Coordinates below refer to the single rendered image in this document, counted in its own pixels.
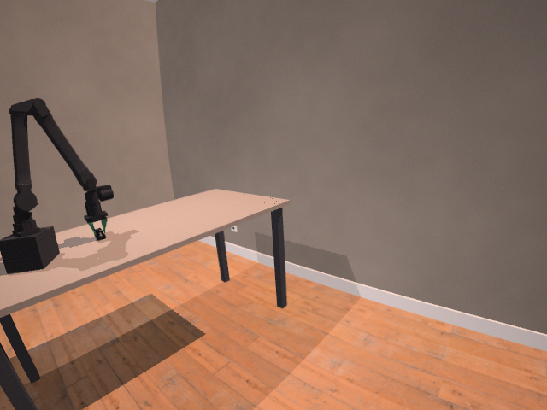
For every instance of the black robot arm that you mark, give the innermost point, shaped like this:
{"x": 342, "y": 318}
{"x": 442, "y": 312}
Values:
{"x": 24, "y": 199}

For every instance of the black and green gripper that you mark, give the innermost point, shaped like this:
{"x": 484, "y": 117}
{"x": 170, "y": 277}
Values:
{"x": 95, "y": 214}

